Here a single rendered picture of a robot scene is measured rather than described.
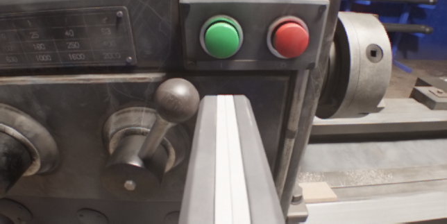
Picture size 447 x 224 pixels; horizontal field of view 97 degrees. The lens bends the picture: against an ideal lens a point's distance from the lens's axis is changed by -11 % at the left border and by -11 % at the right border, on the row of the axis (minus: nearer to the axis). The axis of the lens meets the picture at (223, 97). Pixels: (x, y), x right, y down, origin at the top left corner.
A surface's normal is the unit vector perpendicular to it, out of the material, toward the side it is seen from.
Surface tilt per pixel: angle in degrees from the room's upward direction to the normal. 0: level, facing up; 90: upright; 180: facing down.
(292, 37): 90
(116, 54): 90
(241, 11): 90
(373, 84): 82
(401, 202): 36
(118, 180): 90
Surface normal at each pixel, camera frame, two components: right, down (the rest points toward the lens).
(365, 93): 0.02, 0.55
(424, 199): 0.01, -0.40
